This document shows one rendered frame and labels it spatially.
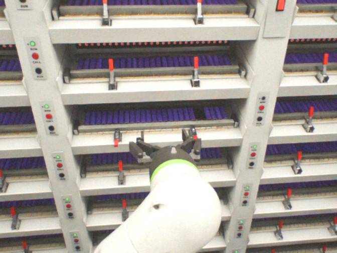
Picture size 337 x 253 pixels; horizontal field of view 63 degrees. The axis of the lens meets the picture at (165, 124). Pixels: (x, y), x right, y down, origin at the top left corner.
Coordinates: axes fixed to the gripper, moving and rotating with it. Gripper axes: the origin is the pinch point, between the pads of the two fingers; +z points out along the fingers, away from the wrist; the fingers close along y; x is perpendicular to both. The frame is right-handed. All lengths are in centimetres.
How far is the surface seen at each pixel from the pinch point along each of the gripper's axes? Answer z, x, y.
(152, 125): 24.6, -3.6, -1.9
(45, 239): 39, -58, -51
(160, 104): 34.2, 2.0, 1.9
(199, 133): 23.1, -7.2, 15.0
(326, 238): 33, -65, 78
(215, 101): 34.7, 2.2, 23.6
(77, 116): 33.2, -1.4, -29.6
